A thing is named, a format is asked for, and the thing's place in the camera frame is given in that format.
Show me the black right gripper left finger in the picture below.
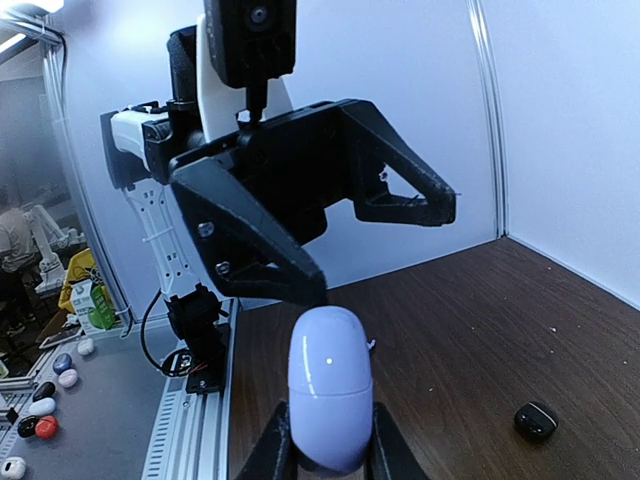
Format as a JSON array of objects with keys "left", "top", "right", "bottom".
[{"left": 235, "top": 401, "right": 295, "bottom": 480}]

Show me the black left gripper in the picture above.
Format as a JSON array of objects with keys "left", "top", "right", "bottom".
[{"left": 169, "top": 99, "right": 456, "bottom": 306}]

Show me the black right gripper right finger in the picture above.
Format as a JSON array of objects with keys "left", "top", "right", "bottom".
[{"left": 364, "top": 402, "right": 429, "bottom": 480}]

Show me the purple round charging case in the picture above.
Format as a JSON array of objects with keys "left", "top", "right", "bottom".
[{"left": 288, "top": 306, "right": 373, "bottom": 476}]

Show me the black earbud charging case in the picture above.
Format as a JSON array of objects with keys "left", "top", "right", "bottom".
[{"left": 513, "top": 401, "right": 559, "bottom": 443}]

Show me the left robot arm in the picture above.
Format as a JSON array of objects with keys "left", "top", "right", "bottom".
[{"left": 101, "top": 21, "right": 456, "bottom": 365}]

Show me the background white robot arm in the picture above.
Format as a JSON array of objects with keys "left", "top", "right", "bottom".
[{"left": 23, "top": 204, "right": 85, "bottom": 295}]

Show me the white earbud case top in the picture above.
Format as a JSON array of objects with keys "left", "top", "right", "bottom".
[{"left": 77, "top": 338, "right": 95, "bottom": 357}]

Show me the white earbud case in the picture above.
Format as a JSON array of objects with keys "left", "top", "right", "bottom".
[
  {"left": 28, "top": 397, "right": 56, "bottom": 417},
  {"left": 0, "top": 456, "right": 27, "bottom": 480},
  {"left": 77, "top": 338, "right": 95, "bottom": 357}
]

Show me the pale pink earbud case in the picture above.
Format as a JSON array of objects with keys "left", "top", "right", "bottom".
[{"left": 58, "top": 368, "right": 79, "bottom": 389}]

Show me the red earbud case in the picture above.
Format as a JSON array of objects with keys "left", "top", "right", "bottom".
[{"left": 35, "top": 415, "right": 59, "bottom": 440}]

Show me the blue grey earbud case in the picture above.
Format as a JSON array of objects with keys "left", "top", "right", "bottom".
[{"left": 52, "top": 353, "right": 73, "bottom": 375}]

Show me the white earbud case middle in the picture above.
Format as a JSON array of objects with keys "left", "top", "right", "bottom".
[{"left": 28, "top": 397, "right": 56, "bottom": 417}]

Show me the black earbud case upper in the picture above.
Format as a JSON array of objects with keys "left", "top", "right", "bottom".
[{"left": 32, "top": 381, "right": 56, "bottom": 402}]

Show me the black earbud case lower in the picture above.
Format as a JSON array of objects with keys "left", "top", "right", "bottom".
[{"left": 17, "top": 415, "right": 40, "bottom": 438}]

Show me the white earbud case bottom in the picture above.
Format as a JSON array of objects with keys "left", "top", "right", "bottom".
[{"left": 0, "top": 456, "right": 27, "bottom": 480}]

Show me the left circuit board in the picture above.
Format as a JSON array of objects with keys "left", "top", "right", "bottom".
[{"left": 160, "top": 348, "right": 196, "bottom": 378}]

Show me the green yellow cardboard box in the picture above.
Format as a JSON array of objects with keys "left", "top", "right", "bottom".
[{"left": 70, "top": 280, "right": 117, "bottom": 336}]

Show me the smartphone on side table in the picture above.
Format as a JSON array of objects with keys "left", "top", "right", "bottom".
[{"left": 39, "top": 326, "right": 83, "bottom": 350}]

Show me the seated person in background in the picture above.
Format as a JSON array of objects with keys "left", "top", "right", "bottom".
[{"left": 1, "top": 186, "right": 38, "bottom": 335}]

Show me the front aluminium rail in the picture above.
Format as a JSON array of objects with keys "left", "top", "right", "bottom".
[{"left": 141, "top": 299, "right": 240, "bottom": 479}]

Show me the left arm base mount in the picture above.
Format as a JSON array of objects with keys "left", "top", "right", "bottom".
[{"left": 185, "top": 342, "right": 229, "bottom": 395}]

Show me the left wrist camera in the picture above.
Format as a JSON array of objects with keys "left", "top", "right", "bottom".
[{"left": 196, "top": 1, "right": 296, "bottom": 141}]

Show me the right aluminium frame post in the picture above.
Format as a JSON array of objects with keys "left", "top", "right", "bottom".
[{"left": 466, "top": 0, "right": 509, "bottom": 238}]

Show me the aluminium frame post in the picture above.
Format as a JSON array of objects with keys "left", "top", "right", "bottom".
[
  {"left": 1, "top": 8, "right": 135, "bottom": 328},
  {"left": 466, "top": 0, "right": 509, "bottom": 238}
]

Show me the left aluminium frame post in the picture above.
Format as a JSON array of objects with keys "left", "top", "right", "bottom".
[{"left": 1, "top": 8, "right": 135, "bottom": 328}]

